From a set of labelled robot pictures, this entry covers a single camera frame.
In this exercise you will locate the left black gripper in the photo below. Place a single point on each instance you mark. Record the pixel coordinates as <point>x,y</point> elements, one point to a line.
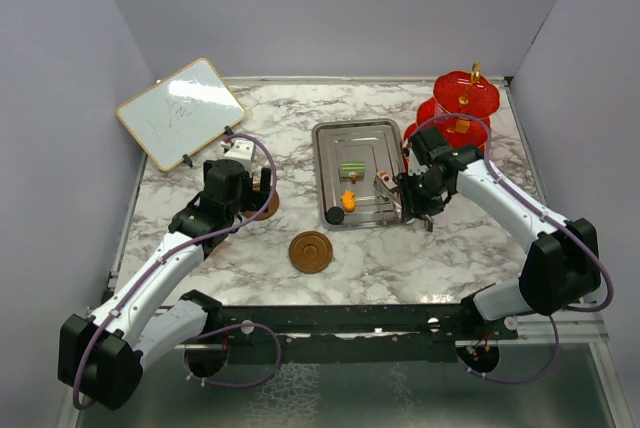
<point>256,199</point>

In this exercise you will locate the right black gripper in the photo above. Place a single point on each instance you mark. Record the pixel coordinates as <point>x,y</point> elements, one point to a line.
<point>411,204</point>

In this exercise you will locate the metal tongs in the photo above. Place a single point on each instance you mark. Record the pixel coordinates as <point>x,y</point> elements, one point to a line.
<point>389,191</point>

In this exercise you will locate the brown wooden coaster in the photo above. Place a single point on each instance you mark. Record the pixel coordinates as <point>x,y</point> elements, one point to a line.
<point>269,212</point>
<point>310,252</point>

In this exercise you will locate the green layered cake slice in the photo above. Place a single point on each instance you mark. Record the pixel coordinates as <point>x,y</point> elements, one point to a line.
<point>352,170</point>

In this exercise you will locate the orange fish-shaped pastry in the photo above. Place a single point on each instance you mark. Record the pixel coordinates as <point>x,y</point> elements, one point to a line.
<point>348,201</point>

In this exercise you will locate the stainless steel tray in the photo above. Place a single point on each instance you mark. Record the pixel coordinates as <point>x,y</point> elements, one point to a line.
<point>377,142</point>

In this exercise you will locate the black round cookie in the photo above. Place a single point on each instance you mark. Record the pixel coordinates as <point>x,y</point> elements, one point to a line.
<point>335,216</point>

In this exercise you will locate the red three-tier cake stand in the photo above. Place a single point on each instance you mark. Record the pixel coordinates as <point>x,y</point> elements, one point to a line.
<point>457,92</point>

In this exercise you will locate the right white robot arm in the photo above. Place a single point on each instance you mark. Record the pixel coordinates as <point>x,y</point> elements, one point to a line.
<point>560,265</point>

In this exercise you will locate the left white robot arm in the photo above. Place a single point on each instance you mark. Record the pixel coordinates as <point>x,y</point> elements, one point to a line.
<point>98,353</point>

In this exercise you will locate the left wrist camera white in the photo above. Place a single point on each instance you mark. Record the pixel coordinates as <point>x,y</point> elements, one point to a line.
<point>240,150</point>

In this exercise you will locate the whiteboard with yellow frame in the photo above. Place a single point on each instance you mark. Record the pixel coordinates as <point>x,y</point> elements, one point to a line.
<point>181,114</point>

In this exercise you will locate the black mounting rail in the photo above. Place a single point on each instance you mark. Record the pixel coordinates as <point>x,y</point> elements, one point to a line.
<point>346,333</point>

